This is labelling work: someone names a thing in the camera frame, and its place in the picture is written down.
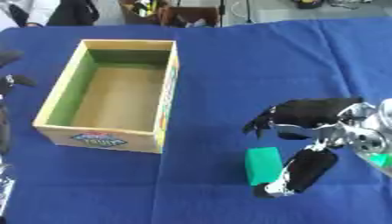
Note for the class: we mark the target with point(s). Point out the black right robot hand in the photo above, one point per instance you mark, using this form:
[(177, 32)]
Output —
[(306, 112)]

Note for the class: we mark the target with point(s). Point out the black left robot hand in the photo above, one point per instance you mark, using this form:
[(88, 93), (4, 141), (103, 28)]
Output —
[(15, 80)]

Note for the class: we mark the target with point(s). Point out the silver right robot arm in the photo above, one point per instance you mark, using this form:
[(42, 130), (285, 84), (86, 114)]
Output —
[(371, 140)]

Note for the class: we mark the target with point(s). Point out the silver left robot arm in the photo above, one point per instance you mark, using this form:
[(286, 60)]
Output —
[(5, 186)]

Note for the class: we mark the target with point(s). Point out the tan cardboard box green inside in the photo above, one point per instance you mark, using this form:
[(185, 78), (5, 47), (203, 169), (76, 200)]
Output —
[(115, 96)]

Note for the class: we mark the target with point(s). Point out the brown cardboard box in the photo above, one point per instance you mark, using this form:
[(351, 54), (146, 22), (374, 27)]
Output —
[(173, 14)]

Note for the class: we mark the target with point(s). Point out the green rectangular block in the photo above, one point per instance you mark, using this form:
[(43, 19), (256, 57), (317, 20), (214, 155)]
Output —
[(263, 164)]

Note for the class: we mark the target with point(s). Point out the person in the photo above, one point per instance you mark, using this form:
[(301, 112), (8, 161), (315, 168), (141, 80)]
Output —
[(35, 10)]

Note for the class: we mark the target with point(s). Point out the black bag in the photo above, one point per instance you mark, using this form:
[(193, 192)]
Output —
[(74, 11)]

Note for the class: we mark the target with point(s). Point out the black and yellow object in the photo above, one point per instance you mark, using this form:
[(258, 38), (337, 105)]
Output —
[(308, 3)]

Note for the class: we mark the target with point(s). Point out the black tripod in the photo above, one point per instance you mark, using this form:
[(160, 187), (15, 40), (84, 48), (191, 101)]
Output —
[(248, 11)]

